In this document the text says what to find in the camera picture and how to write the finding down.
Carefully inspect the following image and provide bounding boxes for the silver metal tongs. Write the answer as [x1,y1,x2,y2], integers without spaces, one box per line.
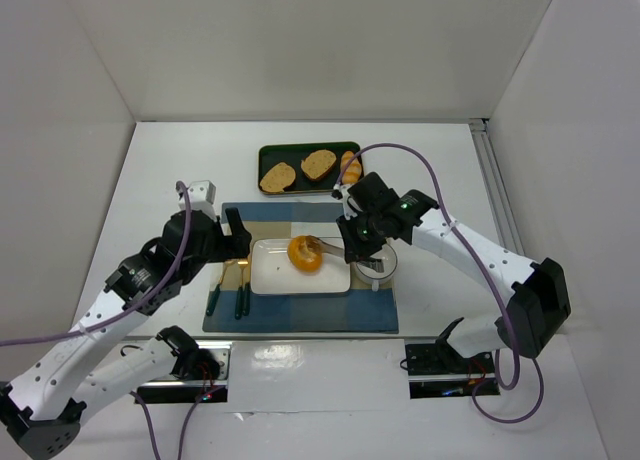
[304,235,384,273]

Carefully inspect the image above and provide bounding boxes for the orange ring donut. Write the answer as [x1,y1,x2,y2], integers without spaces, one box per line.
[287,235,323,273]

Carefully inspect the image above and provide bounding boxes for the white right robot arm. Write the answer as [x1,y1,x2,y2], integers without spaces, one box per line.
[332,187,571,359]

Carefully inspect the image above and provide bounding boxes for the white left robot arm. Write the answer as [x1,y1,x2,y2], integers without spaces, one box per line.
[1,208,251,459]

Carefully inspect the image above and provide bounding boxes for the striped croissant bread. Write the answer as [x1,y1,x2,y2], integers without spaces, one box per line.
[340,151,362,185]

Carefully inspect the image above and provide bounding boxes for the tan bread slice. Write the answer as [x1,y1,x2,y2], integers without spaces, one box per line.
[259,162,296,194]

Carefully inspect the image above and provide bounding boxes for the brown bread slice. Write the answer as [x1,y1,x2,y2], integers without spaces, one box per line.
[301,149,337,182]

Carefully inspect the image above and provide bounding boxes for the white rectangular plate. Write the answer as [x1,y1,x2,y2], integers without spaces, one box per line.
[250,239,351,295]

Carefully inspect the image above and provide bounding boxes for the blue beige checkered placemat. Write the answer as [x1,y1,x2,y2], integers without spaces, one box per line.
[202,201,398,335]

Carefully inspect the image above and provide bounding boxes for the dark green serving tray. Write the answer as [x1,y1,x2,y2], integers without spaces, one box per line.
[258,141,360,196]

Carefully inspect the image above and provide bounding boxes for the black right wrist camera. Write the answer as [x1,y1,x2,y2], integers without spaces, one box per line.
[331,172,399,218]

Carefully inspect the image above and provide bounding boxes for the white two-handled soup bowl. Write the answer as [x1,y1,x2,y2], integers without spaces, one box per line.
[352,244,398,292]

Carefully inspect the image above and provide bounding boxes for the gold knife green handle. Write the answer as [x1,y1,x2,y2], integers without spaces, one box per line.
[205,260,235,317]

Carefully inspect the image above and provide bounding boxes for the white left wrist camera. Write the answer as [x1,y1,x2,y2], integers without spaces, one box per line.
[176,180,216,211]

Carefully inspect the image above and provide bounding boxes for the gold fork green handle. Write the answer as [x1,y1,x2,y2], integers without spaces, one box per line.
[234,258,250,320]

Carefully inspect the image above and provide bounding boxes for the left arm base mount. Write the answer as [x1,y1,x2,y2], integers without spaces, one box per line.
[136,340,232,404]

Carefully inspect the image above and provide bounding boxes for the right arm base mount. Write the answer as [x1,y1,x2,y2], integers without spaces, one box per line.
[399,342,500,399]

